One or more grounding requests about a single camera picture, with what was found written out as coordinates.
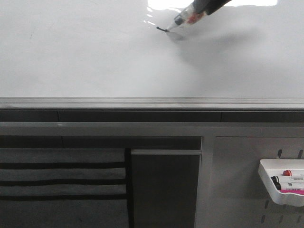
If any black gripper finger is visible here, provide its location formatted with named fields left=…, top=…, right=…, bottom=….
left=192, top=0, right=231, bottom=15

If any black whiteboard marker with tape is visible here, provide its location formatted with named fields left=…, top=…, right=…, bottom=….
left=163, top=0, right=211, bottom=32

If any white plastic marker tray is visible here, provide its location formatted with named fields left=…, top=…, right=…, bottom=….
left=258, top=159, right=304, bottom=207

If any dark grey panel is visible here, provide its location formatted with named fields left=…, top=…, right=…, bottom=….
left=131, top=149, right=201, bottom=228

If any red capped marker in tray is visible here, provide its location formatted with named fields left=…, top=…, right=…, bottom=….
left=282, top=170, right=304, bottom=177

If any black capped marker in tray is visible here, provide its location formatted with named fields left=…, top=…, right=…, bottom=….
left=270, top=175, right=304, bottom=184

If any grey fabric organiser with stripes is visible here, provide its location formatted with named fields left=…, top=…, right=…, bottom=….
left=0, top=148, right=133, bottom=228

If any white whiteboard with aluminium frame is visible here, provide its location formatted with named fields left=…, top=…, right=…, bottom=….
left=0, top=0, right=304, bottom=110

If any white pegboard cabinet frame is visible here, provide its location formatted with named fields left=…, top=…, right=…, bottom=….
left=0, top=122, right=304, bottom=228

